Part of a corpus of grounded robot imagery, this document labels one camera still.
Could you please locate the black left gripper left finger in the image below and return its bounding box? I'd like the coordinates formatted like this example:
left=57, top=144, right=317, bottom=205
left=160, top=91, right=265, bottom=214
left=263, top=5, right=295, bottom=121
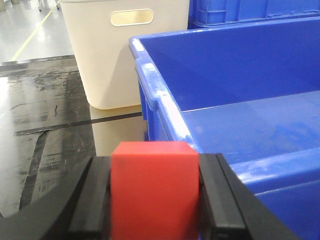
left=0, top=156, right=111, bottom=240

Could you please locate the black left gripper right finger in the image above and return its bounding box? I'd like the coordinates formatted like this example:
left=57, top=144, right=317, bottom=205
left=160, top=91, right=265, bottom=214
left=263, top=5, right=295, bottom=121
left=198, top=153, right=299, bottom=240

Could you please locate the red cube block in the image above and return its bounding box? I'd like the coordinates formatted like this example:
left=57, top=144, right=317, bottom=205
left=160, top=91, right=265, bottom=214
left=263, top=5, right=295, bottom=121
left=110, top=141, right=199, bottom=240

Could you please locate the blue target bin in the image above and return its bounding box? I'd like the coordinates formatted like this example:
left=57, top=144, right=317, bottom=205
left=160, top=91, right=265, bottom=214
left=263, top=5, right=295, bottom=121
left=129, top=15, right=320, bottom=240

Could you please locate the cream plastic bin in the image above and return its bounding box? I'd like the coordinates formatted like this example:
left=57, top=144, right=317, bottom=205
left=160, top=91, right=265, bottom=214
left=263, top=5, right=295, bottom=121
left=60, top=0, right=190, bottom=110

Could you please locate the large blue crate behind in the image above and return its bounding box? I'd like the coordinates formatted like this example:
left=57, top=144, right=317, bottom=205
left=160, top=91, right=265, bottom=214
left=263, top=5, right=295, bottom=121
left=188, top=0, right=320, bottom=29

